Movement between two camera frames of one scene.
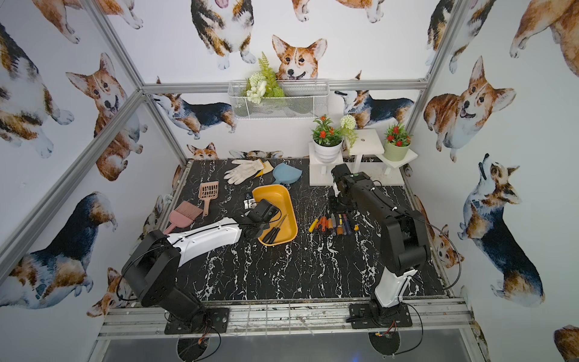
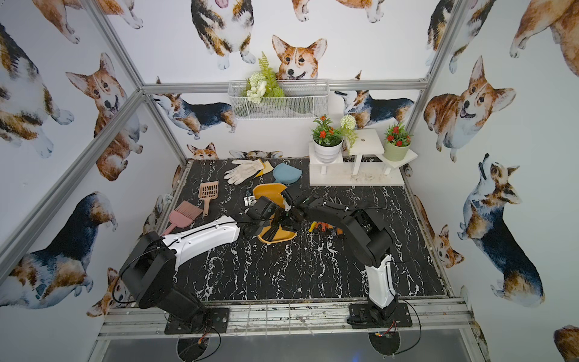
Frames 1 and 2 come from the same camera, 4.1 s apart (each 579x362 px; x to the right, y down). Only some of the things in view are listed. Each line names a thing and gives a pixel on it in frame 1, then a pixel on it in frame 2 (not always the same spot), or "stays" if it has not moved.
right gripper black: x=335 y=209 → x=279 y=219
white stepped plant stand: x=364 y=155 stays
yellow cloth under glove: x=267 y=169 stays
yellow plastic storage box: x=277 y=195 stays
